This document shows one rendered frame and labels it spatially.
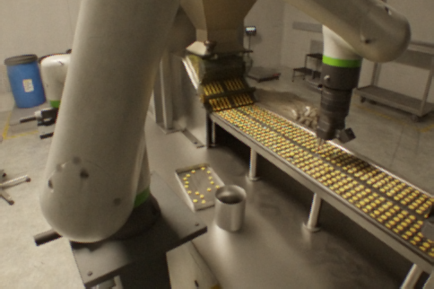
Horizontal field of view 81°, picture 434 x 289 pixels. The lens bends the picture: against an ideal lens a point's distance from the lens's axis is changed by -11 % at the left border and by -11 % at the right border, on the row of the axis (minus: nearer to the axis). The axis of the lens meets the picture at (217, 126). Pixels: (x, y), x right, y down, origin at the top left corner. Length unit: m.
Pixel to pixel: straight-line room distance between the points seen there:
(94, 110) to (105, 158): 0.06
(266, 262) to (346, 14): 0.54
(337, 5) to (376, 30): 0.09
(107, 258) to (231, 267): 0.28
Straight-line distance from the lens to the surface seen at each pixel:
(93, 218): 0.37
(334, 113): 0.74
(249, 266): 0.70
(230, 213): 0.73
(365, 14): 0.54
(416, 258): 0.63
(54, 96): 1.19
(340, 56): 0.69
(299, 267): 0.72
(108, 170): 0.34
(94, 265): 0.59
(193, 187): 0.92
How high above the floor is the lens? 1.35
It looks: 25 degrees down
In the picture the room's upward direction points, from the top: straight up
